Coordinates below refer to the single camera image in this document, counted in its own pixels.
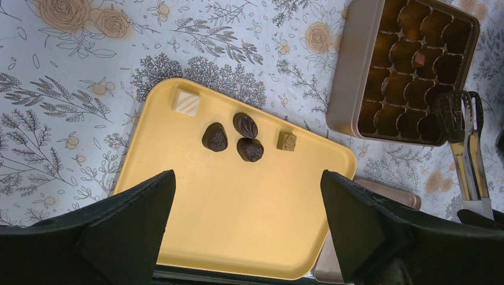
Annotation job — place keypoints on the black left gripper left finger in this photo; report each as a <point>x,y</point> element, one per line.
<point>113,241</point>

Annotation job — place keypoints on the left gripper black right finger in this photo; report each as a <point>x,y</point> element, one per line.
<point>380,241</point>

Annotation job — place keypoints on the white handled metal tongs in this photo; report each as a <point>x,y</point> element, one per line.
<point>460,115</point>

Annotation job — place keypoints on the tan round chocolate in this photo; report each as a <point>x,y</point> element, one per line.
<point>418,60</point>

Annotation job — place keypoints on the tan square chocolate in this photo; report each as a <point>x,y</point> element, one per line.
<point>286,141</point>

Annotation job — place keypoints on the white square chocolate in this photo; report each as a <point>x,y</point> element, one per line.
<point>186,103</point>

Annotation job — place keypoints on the dark ridged chocolate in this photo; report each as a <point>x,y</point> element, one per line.
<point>250,149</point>

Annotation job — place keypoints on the dark oval chocolate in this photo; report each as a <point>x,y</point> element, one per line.
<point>245,125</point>

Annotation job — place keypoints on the gold chocolate box tin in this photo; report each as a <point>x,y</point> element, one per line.
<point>376,93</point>

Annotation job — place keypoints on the yellow plastic tray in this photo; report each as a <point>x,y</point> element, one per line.
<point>265,218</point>

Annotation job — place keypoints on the floral patterned table mat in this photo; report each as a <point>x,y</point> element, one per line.
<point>75,75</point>

